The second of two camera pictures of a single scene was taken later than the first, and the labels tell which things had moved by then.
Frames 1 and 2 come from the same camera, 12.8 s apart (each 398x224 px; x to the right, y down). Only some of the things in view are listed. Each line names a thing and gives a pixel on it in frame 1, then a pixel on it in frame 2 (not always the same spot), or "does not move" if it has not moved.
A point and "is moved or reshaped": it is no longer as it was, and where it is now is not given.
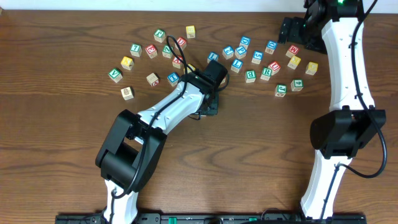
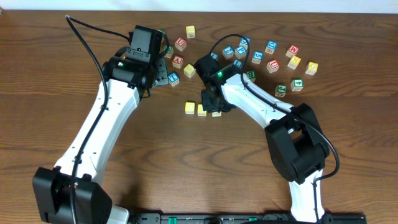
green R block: [267, 71] is moved or reshaped
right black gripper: [290, 31] -> [210, 98]
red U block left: [181, 42] does not move
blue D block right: [271, 46] does not move
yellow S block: [188, 70] does not move
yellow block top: [190, 31] does not move
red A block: [177, 63] does not move
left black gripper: [210, 107] -> [161, 73]
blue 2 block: [227, 52] does not move
